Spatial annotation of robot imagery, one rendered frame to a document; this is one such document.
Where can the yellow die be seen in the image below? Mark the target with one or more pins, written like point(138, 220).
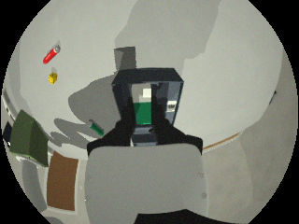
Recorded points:
point(52, 78)

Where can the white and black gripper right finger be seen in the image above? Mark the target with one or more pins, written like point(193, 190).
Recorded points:
point(168, 134)

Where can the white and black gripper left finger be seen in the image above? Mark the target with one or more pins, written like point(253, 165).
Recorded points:
point(120, 136)

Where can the green and white eraser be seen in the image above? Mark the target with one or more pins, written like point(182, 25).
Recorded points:
point(142, 102)

